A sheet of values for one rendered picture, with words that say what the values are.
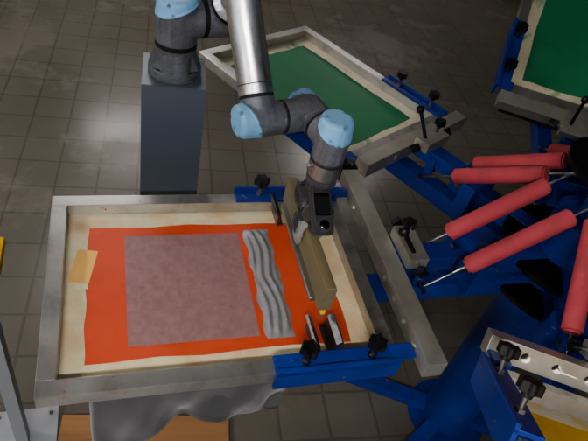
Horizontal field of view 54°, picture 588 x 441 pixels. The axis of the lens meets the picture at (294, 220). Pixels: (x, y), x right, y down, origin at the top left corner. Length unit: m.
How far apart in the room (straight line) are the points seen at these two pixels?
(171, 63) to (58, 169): 1.71
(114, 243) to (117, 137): 1.98
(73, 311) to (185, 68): 0.72
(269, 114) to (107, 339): 0.61
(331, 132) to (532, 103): 1.18
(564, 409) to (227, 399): 0.77
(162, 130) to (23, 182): 1.55
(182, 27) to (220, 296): 0.71
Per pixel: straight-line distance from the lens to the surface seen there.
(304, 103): 1.26
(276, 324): 1.40
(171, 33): 1.63
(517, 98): 2.23
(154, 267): 1.48
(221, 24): 1.65
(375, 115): 2.22
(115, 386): 1.25
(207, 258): 1.51
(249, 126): 1.20
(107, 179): 3.19
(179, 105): 1.70
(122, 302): 1.41
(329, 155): 1.22
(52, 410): 2.36
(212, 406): 1.54
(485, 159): 1.96
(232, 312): 1.41
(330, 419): 2.41
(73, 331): 1.38
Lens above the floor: 2.08
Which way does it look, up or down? 42 degrees down
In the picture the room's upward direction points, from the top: 15 degrees clockwise
